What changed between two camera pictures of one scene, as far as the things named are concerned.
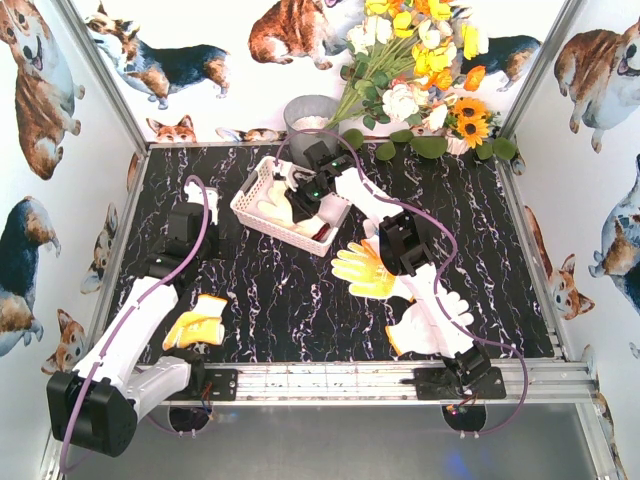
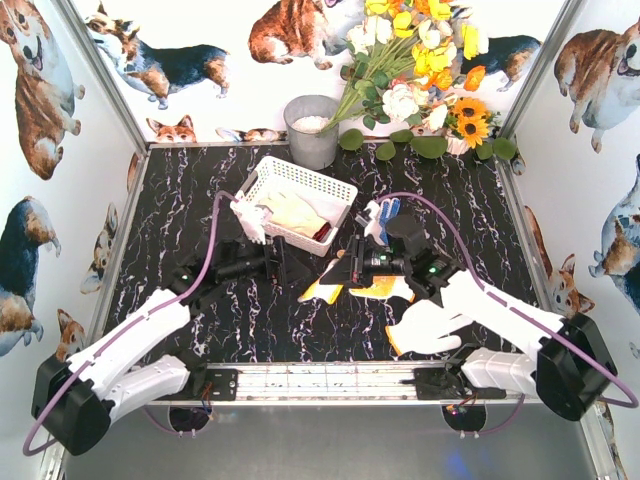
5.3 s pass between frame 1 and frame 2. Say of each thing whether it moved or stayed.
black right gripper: moved
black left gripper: moved
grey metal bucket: stayed
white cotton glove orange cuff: stayed
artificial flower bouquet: stayed
